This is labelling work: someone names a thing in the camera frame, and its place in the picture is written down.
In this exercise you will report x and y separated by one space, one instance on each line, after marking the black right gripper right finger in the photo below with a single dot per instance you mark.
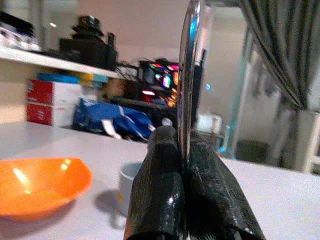
212 200

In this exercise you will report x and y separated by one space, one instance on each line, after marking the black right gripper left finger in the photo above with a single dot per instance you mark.
157 187

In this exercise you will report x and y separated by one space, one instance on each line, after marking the orange plastic plate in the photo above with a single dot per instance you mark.
45 180

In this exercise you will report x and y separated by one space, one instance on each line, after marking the metal spoon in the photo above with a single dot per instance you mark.
187 75

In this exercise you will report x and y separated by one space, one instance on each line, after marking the white mug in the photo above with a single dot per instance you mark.
126 187

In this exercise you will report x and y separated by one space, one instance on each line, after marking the dark waste bin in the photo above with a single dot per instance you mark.
252 151

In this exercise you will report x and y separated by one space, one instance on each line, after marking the blue bag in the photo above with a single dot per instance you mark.
105 115

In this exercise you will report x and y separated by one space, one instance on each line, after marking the computer with coloured lights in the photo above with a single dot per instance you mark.
160 77

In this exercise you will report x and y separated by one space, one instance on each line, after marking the blue flat box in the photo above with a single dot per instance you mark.
57 78

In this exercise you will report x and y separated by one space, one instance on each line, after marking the red and white box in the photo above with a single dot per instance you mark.
40 92

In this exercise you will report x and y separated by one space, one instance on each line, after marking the black equipment pile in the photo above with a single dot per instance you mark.
87 50

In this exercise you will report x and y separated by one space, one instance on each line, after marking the striped grey curtain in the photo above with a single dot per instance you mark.
282 37

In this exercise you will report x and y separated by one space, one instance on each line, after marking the white wall shelf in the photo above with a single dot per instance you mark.
37 61

